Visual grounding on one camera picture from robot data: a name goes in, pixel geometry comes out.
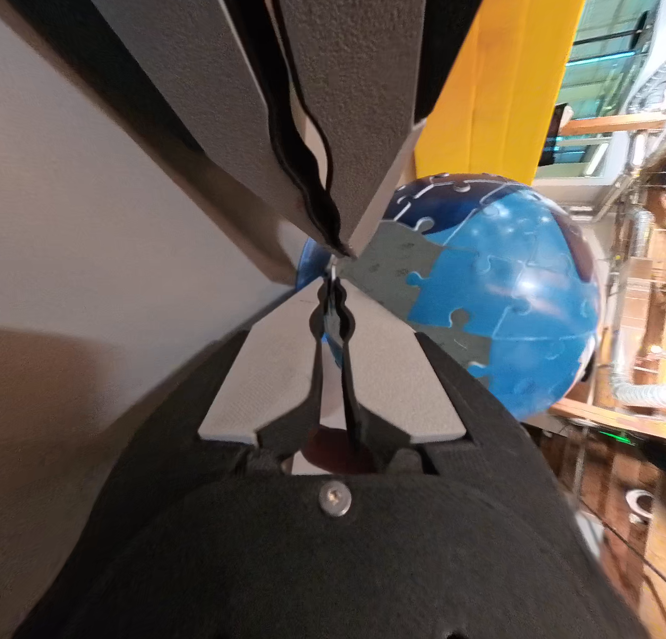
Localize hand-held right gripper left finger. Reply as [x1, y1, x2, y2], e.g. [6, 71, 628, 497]
[198, 279, 332, 443]

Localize small curved puzzle piece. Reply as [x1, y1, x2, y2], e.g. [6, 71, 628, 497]
[324, 256, 345, 349]

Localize silver flexible ventilation duct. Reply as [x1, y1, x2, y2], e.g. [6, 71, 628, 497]
[608, 207, 666, 407]

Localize blue puzzle piece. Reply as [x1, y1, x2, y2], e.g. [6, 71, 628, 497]
[294, 236, 345, 369]

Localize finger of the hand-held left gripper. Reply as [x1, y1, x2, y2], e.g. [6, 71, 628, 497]
[72, 0, 347, 257]
[270, 0, 430, 259]

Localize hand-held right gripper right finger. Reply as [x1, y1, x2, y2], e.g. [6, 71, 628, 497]
[333, 279, 467, 443]

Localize white coiled cable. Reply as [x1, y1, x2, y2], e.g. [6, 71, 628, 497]
[626, 488, 657, 526]

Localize blue puzzle ball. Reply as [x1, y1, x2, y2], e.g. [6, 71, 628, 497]
[338, 173, 603, 422]

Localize yellow plastic bin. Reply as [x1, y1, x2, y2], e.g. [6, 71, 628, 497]
[413, 0, 595, 188]

